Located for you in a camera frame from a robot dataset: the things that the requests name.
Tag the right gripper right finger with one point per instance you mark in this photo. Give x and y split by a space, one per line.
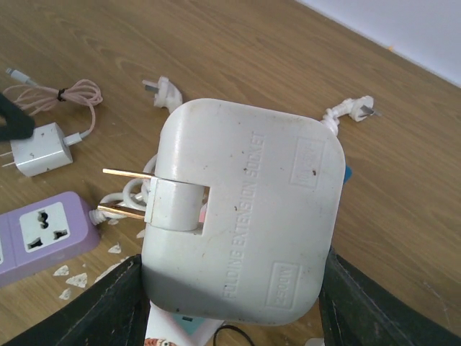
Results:
355 310

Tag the purple power strip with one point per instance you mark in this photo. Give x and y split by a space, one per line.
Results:
44 234

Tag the small white usb charger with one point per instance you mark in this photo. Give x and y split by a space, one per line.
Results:
44 151

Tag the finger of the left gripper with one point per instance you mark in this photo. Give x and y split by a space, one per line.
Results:
18 125

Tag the blue cube socket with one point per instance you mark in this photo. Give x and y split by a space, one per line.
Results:
347 174

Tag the small white adapter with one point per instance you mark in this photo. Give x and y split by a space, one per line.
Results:
240 212

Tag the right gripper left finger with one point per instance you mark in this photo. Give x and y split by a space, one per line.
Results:
114 311

